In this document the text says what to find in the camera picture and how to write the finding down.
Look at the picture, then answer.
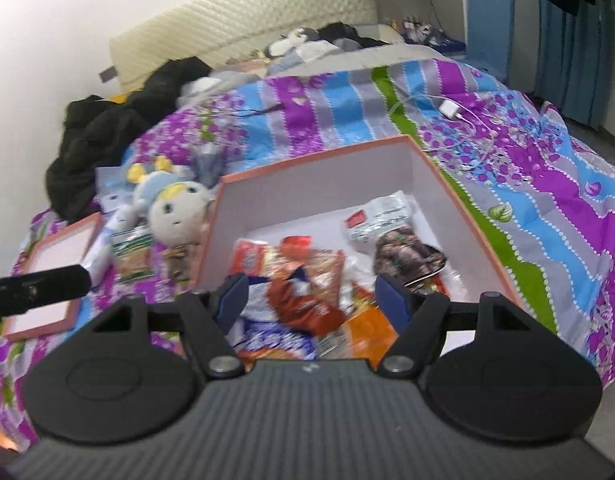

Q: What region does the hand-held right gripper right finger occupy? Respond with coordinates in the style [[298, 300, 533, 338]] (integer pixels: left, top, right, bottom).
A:
[[375, 275, 543, 378]]

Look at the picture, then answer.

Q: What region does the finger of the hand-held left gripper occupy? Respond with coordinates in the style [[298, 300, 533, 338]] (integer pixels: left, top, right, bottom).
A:
[[0, 265, 92, 325]]

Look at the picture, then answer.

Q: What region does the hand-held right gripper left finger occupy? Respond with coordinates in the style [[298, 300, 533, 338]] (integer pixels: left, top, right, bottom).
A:
[[90, 274, 251, 378]]

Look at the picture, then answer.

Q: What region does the orange snack packet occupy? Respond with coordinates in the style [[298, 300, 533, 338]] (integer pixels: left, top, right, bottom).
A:
[[345, 305, 399, 361]]

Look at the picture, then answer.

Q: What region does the dark brown snack packet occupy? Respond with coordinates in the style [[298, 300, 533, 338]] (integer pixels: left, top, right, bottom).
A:
[[372, 227, 448, 288]]

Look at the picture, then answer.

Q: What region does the blue snack packet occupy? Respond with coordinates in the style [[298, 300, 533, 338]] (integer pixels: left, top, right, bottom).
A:
[[238, 280, 319, 361]]

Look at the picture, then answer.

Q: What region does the clear packet of yellow snacks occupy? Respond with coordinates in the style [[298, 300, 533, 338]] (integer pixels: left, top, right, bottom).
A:
[[307, 249, 348, 306]]

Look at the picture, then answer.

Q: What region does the red brown snack packet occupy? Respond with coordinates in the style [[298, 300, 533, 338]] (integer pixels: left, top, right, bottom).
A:
[[266, 280, 345, 337]]

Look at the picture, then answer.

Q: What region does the white red-label snack packet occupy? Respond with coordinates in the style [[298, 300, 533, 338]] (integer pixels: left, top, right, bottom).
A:
[[341, 190, 421, 246]]

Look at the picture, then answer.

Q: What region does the green snack packet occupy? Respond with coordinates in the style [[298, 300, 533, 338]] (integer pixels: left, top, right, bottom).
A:
[[110, 227, 156, 283]]

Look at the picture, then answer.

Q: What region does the pink cardboard box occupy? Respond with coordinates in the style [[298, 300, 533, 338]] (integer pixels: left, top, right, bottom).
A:
[[190, 135, 531, 361]]

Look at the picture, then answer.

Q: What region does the pink box lid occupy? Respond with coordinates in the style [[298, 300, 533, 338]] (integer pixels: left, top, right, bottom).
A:
[[2, 212, 106, 342]]

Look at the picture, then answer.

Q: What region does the small dark packet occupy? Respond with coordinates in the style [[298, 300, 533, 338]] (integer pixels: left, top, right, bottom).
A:
[[168, 242, 191, 281]]

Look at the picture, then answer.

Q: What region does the grey plush toy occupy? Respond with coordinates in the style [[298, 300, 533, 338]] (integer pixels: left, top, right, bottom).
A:
[[110, 156, 216, 248]]

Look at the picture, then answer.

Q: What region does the black clothing pile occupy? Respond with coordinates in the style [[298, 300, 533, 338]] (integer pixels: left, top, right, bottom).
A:
[[45, 57, 213, 223]]

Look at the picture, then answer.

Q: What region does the purple floral striped bedspread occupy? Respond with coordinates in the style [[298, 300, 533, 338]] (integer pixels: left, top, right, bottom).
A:
[[0, 57, 615, 456]]

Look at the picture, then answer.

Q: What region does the penguin plush toy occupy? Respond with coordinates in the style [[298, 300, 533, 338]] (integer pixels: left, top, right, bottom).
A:
[[265, 27, 341, 66]]

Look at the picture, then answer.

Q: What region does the dark clothing by pillow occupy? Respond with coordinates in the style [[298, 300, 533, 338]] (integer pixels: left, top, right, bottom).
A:
[[320, 21, 383, 51]]

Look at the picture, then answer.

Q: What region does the cream quilted headboard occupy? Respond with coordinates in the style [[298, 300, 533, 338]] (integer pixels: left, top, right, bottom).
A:
[[109, 0, 378, 91]]

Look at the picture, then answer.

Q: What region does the blue curtain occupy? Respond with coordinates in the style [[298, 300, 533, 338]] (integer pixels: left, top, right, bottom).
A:
[[532, 0, 615, 131]]

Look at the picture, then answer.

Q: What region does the blue chair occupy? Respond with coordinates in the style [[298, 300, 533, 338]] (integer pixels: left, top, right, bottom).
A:
[[465, 0, 517, 81]]

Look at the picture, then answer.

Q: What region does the white charger cable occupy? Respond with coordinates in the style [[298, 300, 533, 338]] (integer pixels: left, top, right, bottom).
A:
[[395, 95, 533, 171]]

